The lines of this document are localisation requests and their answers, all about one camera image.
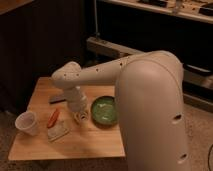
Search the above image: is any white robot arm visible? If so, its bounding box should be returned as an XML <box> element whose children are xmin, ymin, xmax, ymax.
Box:
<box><xmin>52</xmin><ymin>51</ymin><xmax>191</xmax><ymax>171</ymax></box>

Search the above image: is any dark wooden cabinet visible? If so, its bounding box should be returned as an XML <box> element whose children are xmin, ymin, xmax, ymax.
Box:
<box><xmin>0</xmin><ymin>0</ymin><xmax>84</xmax><ymax>114</ymax></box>

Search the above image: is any metal shelf unit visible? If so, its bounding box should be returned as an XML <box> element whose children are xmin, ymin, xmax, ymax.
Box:
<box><xmin>86</xmin><ymin>0</ymin><xmax>213</xmax><ymax>113</ymax></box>

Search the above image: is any wooden table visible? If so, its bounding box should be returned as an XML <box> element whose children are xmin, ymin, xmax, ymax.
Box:
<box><xmin>8</xmin><ymin>77</ymin><xmax>125</xmax><ymax>160</ymax></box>

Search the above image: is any green bowl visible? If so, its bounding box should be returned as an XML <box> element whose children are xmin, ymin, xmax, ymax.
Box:
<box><xmin>90</xmin><ymin>96</ymin><xmax>118</xmax><ymax>126</ymax></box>

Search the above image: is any beige sponge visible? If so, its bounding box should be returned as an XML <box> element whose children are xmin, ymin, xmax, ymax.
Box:
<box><xmin>47</xmin><ymin>121</ymin><xmax>70</xmax><ymax>142</ymax></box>

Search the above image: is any white paper cup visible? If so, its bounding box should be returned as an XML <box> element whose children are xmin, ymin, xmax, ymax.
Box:
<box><xmin>15</xmin><ymin>111</ymin><xmax>39</xmax><ymax>136</ymax></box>

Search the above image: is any orange carrot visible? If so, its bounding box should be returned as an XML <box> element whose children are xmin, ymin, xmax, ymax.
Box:
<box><xmin>47</xmin><ymin>109</ymin><xmax>60</xmax><ymax>128</ymax></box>

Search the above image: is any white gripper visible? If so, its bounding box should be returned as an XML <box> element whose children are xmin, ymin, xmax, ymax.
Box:
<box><xmin>67</xmin><ymin>91</ymin><xmax>87</xmax><ymax>113</ymax></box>

